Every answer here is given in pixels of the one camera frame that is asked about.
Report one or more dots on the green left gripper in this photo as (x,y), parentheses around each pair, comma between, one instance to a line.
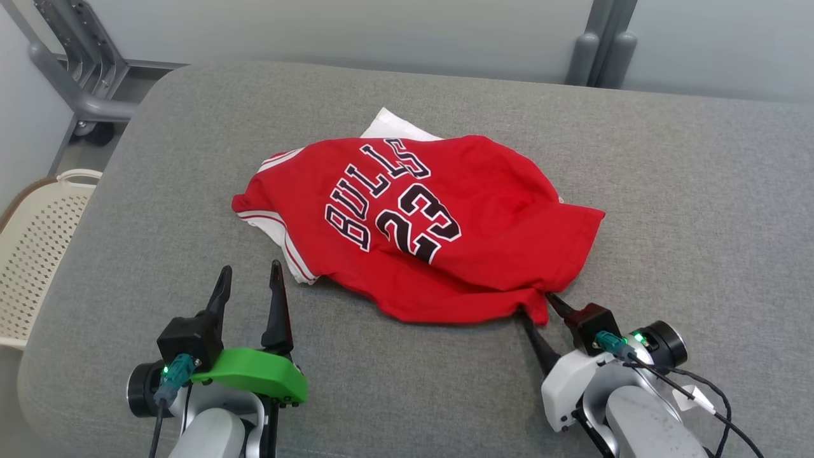
(261,375)

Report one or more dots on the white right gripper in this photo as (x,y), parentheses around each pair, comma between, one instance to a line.
(569,388)

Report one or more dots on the red Bulls jersey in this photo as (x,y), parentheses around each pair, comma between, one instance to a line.
(496,222)

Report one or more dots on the cream perforated laundry basket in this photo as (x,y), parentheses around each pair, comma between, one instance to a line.
(38,254)

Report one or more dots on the grey wheeled metal stand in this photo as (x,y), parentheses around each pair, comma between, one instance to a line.
(95,109)

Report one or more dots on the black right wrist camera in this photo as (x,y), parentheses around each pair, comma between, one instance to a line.
(591,327)

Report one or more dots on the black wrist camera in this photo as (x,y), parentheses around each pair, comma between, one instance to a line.
(187,340)
(591,327)

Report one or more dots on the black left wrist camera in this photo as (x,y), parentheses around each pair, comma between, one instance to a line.
(187,340)

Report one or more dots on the grey double partition post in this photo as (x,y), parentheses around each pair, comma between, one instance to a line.
(582,60)

